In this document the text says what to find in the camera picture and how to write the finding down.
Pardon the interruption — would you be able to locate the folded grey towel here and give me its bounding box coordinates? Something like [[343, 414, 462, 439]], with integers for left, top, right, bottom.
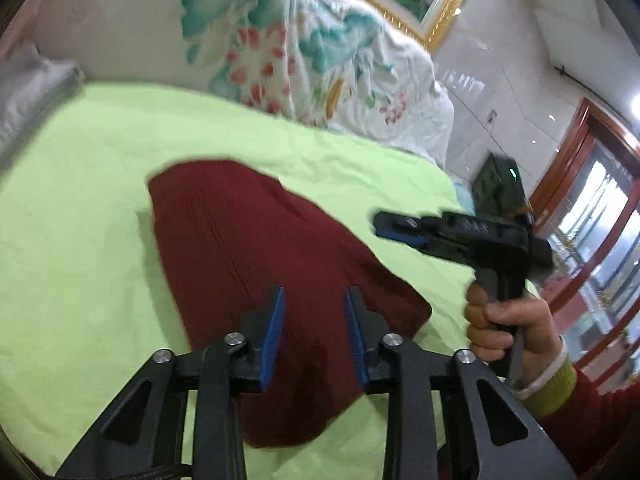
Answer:
[[1, 44, 85, 171]]

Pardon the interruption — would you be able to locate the white floral quilt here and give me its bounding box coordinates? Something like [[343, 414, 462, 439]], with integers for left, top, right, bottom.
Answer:
[[34, 0, 454, 164]]

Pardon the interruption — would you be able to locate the right forearm red sleeve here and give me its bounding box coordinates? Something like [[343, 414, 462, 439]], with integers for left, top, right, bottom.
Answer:
[[514, 349, 640, 479]]

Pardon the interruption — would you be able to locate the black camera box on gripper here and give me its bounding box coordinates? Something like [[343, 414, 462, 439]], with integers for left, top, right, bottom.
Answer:
[[471, 153, 533, 224]]

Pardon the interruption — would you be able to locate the person's right hand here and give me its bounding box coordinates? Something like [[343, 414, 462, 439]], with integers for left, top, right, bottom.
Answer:
[[464, 282, 564, 388]]

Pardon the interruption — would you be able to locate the dark red knit sweater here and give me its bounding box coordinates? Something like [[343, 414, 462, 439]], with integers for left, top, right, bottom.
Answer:
[[148, 160, 432, 448]]

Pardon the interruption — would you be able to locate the light green bed quilt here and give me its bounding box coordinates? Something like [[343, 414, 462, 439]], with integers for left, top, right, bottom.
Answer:
[[1, 82, 473, 473]]

